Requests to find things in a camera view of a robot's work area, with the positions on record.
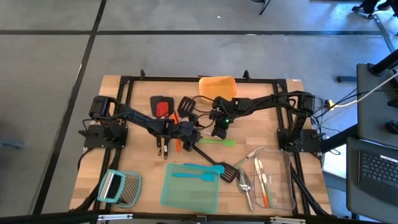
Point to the orange silicone spoon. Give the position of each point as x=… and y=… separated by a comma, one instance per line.
x=178, y=146

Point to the yellow plug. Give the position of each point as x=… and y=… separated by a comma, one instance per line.
x=329, y=104

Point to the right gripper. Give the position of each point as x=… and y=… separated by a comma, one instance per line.
x=224, y=109

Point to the green silicone spatula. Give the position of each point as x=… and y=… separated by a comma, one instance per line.
x=217, y=142

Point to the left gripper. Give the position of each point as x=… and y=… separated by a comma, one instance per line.
x=183, y=130

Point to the silver bracket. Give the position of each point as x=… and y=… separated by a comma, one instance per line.
x=115, y=216
x=287, y=220

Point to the clear plastic container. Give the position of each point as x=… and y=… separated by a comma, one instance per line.
x=281, y=174

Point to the person's shoe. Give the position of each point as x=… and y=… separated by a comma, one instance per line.
x=362, y=7
x=387, y=4

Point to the orange plastic bin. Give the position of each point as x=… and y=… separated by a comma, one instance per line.
x=217, y=87

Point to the long black slotted turner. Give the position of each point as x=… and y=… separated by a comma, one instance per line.
x=228, y=172

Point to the black tripod leg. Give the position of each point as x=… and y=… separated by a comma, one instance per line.
x=264, y=6

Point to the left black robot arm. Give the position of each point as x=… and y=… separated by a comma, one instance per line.
x=133, y=116

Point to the grey desk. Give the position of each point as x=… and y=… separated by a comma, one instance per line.
x=353, y=186
x=367, y=118

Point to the metal scoop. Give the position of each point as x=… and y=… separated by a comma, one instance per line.
x=244, y=183

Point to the silver table knife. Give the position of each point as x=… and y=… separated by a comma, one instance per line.
x=206, y=133

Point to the teal-framed metal grater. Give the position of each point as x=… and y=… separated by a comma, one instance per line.
x=119, y=188

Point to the black stand pole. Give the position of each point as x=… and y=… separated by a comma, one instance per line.
x=384, y=63

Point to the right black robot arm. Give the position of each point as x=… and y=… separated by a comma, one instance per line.
x=270, y=99

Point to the black desk device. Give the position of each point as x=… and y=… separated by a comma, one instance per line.
x=392, y=127

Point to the black floor bar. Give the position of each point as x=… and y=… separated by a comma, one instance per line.
x=346, y=79

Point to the black rig crossbar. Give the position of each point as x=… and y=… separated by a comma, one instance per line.
x=46, y=216

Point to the black table frame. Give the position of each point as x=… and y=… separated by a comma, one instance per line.
x=161, y=79

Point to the black stand beam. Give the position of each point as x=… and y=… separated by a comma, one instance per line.
x=339, y=137

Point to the black laptop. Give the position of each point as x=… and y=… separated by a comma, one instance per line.
x=377, y=174

